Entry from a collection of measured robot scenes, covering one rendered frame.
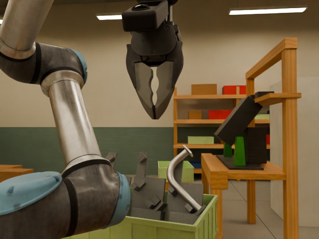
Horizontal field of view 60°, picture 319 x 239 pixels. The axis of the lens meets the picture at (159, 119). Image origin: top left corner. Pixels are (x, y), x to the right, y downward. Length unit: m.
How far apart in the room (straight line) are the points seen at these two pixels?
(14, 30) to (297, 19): 7.74
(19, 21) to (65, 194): 0.37
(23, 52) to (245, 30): 7.18
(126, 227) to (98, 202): 0.44
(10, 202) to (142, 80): 0.30
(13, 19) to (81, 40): 7.38
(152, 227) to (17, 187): 0.54
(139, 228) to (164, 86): 0.65
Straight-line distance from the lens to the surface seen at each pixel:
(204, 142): 6.65
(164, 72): 0.43
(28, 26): 0.68
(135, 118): 7.30
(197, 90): 6.72
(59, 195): 0.56
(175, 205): 1.20
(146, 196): 1.25
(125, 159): 7.40
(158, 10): 0.39
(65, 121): 0.70
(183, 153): 1.22
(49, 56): 0.82
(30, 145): 8.34
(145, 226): 0.98
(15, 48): 0.74
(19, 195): 0.54
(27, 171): 5.81
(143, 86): 0.44
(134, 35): 0.45
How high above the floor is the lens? 1.27
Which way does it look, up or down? 1 degrees up
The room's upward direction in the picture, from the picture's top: straight up
